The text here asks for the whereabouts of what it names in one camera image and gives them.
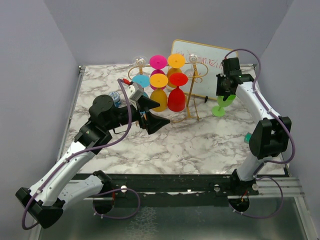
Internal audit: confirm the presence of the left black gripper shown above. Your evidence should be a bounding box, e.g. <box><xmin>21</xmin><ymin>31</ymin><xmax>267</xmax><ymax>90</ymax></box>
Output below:
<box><xmin>104</xmin><ymin>94</ymin><xmax>171</xmax><ymax>134</ymax></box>

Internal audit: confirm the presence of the green wine glass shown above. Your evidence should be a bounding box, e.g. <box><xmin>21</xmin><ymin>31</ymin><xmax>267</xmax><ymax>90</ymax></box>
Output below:
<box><xmin>211</xmin><ymin>95</ymin><xmax>236</xmax><ymax>117</ymax></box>

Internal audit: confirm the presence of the red wine glass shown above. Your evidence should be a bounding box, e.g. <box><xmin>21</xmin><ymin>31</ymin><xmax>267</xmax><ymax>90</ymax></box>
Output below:
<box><xmin>167</xmin><ymin>72</ymin><xmax>188</xmax><ymax>112</ymax></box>

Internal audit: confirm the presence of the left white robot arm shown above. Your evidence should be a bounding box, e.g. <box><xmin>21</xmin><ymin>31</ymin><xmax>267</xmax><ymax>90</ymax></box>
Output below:
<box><xmin>15</xmin><ymin>94</ymin><xmax>170</xmax><ymax>230</ymax></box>

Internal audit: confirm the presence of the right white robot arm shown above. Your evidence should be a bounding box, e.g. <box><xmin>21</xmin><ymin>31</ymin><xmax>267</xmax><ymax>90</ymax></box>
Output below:
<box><xmin>216</xmin><ymin>57</ymin><xmax>292</xmax><ymax>196</ymax></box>

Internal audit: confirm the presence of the blue wine glass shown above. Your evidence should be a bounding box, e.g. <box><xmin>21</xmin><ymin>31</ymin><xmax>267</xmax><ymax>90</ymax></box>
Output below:
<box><xmin>132</xmin><ymin>74</ymin><xmax>150</xmax><ymax>89</ymax></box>

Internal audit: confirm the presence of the front yellow wine glass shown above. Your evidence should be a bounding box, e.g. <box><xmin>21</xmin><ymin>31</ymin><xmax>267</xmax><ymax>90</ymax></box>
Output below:
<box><xmin>149</xmin><ymin>73</ymin><xmax>169</xmax><ymax>112</ymax></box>

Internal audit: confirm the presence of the right clear wine glass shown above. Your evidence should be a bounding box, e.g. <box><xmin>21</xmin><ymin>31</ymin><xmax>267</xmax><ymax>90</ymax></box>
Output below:
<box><xmin>184</xmin><ymin>52</ymin><xmax>199</xmax><ymax>78</ymax></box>

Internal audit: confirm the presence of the clear wine glass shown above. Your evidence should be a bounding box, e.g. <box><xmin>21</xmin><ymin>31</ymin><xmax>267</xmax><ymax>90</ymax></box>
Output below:
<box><xmin>184</xmin><ymin>52</ymin><xmax>199</xmax><ymax>78</ymax></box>
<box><xmin>132</xmin><ymin>55</ymin><xmax>149</xmax><ymax>68</ymax></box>

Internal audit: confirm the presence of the back orange wine glass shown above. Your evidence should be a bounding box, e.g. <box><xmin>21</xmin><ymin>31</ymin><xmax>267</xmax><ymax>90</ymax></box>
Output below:
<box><xmin>166</xmin><ymin>53</ymin><xmax>186</xmax><ymax>88</ymax></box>

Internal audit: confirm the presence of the pink wine glass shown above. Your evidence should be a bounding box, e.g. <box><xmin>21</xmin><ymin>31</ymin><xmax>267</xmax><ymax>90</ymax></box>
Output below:
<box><xmin>149</xmin><ymin>55</ymin><xmax>168</xmax><ymax>77</ymax></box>

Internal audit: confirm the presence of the left clear wine glass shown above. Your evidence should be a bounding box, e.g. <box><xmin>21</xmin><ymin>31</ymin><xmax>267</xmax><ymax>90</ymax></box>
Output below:
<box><xmin>132</xmin><ymin>55</ymin><xmax>149</xmax><ymax>68</ymax></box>

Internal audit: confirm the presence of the gold framed whiteboard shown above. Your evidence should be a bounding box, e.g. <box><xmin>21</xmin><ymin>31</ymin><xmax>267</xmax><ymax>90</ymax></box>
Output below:
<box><xmin>171</xmin><ymin>39</ymin><xmax>238</xmax><ymax>100</ymax></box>

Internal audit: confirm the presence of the blue patterned small jar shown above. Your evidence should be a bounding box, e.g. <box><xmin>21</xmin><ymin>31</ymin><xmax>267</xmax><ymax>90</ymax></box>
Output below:
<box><xmin>108</xmin><ymin>91</ymin><xmax>122</xmax><ymax>108</ymax></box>

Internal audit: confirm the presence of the teal green cube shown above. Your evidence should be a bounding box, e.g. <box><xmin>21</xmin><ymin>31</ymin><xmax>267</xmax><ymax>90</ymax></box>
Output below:
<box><xmin>244</xmin><ymin>132</ymin><xmax>252</xmax><ymax>144</ymax></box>

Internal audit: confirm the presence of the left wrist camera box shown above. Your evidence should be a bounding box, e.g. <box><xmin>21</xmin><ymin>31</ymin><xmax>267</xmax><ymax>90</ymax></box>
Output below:
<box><xmin>125</xmin><ymin>82</ymin><xmax>144</xmax><ymax>103</ymax></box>

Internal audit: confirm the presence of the gold wire glass rack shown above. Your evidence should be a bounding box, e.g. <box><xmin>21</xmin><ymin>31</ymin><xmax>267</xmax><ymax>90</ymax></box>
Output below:
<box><xmin>127</xmin><ymin>53</ymin><xmax>207</xmax><ymax>123</ymax></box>

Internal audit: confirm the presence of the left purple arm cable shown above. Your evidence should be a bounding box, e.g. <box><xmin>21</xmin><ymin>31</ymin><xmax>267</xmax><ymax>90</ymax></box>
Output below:
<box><xmin>21</xmin><ymin>78</ymin><xmax>133</xmax><ymax>230</ymax></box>

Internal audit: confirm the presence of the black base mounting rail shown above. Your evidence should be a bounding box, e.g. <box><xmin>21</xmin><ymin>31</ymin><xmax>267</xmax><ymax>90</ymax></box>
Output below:
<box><xmin>72</xmin><ymin>172</ymin><xmax>261</xmax><ymax>208</ymax></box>

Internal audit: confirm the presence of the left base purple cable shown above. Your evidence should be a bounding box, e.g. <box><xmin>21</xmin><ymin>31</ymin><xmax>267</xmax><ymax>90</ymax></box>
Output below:
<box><xmin>91</xmin><ymin>187</ymin><xmax>141</xmax><ymax>220</ymax></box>

